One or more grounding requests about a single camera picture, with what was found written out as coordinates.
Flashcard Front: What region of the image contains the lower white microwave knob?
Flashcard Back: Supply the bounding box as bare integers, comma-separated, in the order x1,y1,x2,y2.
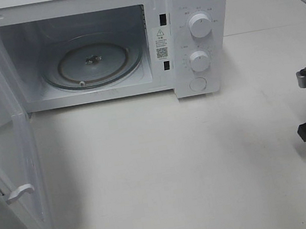
189,50,211,72

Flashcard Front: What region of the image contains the glass microwave turntable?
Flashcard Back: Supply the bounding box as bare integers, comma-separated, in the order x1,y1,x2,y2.
39,32,146,91

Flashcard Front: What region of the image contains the white microwave oven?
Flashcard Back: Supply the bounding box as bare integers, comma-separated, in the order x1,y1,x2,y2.
0,0,226,113

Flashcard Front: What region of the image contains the white microwave knob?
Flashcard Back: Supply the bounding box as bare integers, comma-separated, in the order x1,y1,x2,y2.
188,11,212,39
189,50,211,72

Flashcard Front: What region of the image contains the round white door button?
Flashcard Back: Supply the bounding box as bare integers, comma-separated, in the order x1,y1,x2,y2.
189,77,207,92

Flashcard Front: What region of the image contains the white warning label sticker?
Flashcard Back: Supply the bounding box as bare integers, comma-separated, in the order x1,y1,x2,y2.
152,26,172,60

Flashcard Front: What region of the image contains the upper white microwave knob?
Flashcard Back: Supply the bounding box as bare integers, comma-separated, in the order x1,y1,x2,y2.
188,11,212,39

